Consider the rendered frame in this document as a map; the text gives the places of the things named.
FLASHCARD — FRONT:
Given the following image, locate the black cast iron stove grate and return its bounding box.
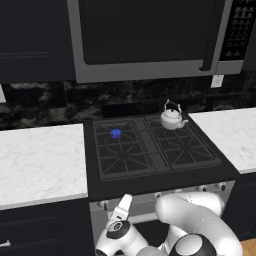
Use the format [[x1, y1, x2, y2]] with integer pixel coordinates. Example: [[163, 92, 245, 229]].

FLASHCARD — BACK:
[[144, 114, 223, 170], [91, 117, 158, 179]]

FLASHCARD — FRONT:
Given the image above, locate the blue burner flame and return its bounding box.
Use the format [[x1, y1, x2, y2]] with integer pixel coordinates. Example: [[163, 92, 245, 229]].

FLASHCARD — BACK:
[[110, 128, 122, 140]]

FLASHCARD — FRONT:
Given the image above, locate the stainless steel microwave oven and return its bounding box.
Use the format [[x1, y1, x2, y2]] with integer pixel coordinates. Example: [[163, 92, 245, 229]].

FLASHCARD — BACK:
[[66, 0, 256, 84]]

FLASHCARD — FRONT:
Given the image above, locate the white wall outlet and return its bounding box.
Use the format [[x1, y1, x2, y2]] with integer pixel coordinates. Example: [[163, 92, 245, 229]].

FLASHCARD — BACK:
[[0, 84, 7, 104], [210, 74, 225, 89]]

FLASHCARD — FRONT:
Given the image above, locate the dark base cupboard drawer front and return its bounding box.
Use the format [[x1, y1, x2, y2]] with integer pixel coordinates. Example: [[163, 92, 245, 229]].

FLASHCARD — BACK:
[[0, 199, 95, 256]]

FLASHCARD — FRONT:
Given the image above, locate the black gas stove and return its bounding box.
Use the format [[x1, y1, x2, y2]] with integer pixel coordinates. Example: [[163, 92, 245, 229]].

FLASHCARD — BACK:
[[82, 111, 241, 256]]

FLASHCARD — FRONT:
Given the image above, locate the white kettle with black handle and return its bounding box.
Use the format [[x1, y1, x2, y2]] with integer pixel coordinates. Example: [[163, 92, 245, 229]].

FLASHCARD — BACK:
[[160, 98, 190, 131]]

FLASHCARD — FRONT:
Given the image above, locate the dark base cupboard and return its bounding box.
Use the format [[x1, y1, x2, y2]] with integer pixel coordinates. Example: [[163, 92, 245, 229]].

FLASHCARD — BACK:
[[221, 171, 256, 242]]

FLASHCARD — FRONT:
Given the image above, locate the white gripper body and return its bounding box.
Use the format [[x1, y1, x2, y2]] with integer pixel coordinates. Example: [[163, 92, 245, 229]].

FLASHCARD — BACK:
[[114, 193, 134, 220]]

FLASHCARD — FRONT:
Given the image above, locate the dark microwave door handle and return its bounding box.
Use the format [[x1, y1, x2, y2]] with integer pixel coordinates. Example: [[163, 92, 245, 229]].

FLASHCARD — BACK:
[[199, 0, 227, 72]]

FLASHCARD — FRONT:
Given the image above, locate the dark microwave door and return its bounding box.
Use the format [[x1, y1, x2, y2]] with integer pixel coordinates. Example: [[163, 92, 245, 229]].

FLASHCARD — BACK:
[[67, 0, 222, 84]]

